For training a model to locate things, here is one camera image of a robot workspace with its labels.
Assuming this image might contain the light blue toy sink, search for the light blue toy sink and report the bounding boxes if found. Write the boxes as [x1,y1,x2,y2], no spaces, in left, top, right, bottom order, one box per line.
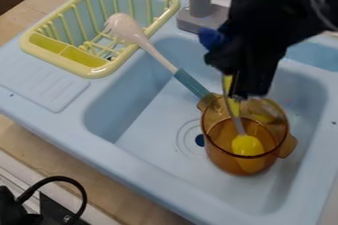
[0,0,338,225]

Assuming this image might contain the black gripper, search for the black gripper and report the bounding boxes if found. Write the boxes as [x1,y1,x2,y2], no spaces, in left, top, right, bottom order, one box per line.
[203,26,297,101]

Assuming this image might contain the black cable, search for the black cable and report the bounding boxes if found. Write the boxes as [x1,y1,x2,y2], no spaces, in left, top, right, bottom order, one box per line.
[16,175,89,225]

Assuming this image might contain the white ladle with blue handle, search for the white ladle with blue handle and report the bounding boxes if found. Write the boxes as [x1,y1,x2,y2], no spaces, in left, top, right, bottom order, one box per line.
[101,12,213,101]

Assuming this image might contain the grey tap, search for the grey tap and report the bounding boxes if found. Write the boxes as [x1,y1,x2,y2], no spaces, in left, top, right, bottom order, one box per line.
[175,0,231,51]

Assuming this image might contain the black device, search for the black device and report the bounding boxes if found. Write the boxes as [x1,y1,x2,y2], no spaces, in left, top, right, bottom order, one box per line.
[0,185,92,225]

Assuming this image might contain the yellow dish rack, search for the yellow dish rack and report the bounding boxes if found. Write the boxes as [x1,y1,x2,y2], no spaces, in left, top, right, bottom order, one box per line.
[18,0,183,80]

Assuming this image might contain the orange clear pot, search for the orange clear pot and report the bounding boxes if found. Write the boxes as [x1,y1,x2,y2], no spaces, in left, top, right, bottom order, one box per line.
[195,92,300,177]

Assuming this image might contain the yellow toy spoon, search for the yellow toy spoon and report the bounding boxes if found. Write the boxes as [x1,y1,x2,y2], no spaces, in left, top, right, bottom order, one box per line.
[220,74,267,158]

